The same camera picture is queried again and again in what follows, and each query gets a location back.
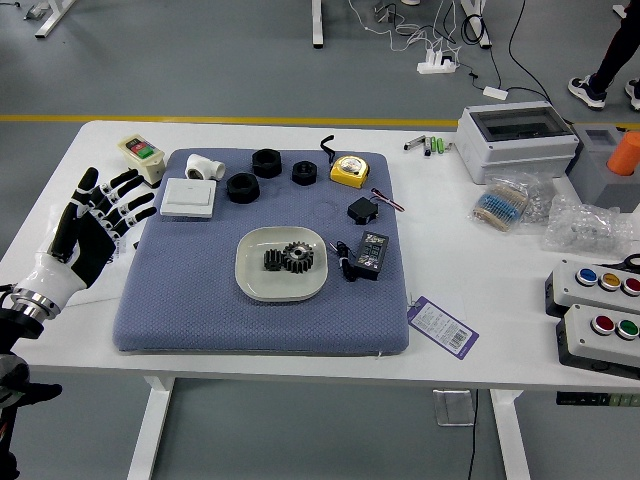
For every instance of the small black hex nut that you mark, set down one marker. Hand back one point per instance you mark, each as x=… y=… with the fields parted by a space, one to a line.
x=304 y=173

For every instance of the white wall switch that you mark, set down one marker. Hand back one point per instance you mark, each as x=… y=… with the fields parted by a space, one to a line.
x=188 y=198

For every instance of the green battery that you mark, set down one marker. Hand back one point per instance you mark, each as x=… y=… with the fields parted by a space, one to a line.
x=441 y=146
x=434 y=145

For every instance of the beige red-green push-button switch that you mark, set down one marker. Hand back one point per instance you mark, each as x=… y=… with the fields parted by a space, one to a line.
x=145 y=157

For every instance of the black desk height controller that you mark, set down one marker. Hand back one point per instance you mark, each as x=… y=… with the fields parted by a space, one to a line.
x=595 y=399

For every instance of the white square dish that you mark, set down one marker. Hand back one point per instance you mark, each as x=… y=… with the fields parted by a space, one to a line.
x=250 y=280

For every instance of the white pipe tee fitting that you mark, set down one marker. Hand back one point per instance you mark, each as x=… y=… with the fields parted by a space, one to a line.
x=200 y=167

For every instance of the blue yellow red button box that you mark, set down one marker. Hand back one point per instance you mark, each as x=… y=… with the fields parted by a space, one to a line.
x=570 y=290

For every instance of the red green button box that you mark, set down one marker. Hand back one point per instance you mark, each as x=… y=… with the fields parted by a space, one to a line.
x=580 y=340

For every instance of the white power strip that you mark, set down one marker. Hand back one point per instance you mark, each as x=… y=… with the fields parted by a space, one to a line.
x=436 y=65

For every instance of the white table leg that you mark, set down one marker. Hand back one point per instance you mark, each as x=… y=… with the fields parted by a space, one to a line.
x=512 y=440
x=150 y=430

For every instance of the purple product tag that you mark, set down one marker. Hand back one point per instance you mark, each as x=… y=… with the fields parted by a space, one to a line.
x=442 y=327

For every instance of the person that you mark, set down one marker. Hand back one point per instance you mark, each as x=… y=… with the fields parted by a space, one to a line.
x=617 y=45

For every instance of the white background table frame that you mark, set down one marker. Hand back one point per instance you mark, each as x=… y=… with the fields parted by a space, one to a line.
x=475 y=20
x=317 y=22
x=52 y=17

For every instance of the white power adapter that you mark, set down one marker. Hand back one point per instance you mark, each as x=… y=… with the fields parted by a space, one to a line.
x=495 y=92

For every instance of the orange cylinder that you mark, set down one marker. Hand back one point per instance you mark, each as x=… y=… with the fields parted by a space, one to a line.
x=625 y=152

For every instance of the large black hex nut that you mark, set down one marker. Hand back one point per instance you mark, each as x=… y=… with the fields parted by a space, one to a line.
x=242 y=188
x=266 y=162

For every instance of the blue-grey quilted cushion mat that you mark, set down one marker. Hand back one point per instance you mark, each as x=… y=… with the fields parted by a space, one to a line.
x=260 y=325

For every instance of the silver box under table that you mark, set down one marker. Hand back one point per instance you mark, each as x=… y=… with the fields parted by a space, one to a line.
x=452 y=407

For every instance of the grey block with square hole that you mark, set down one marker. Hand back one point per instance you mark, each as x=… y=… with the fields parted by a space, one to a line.
x=600 y=185

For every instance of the bag of metal screws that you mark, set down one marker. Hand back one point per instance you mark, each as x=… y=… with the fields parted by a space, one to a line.
x=540 y=205

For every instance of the black digital panel meter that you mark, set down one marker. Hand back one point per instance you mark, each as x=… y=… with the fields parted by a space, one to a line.
x=371 y=255

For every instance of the small black gear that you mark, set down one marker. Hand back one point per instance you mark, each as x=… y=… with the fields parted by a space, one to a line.
x=272 y=260

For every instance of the small metal bracket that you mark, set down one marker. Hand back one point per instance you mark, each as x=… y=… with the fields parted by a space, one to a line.
x=449 y=146

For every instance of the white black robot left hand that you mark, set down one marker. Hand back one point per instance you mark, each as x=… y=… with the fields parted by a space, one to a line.
x=85 y=250

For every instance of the yellow tape measure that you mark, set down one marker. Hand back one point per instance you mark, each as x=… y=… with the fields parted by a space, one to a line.
x=350 y=170

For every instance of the large black gear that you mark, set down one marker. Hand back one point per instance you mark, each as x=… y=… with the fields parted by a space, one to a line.
x=300 y=258

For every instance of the grey electrical enclosure box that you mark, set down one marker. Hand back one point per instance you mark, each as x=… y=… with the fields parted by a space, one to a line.
x=515 y=150

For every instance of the bag of resistors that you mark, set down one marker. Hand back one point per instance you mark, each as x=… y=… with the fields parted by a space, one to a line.
x=500 y=205

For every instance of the bubble wrap bag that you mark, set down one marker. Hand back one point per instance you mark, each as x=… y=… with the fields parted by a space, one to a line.
x=585 y=225

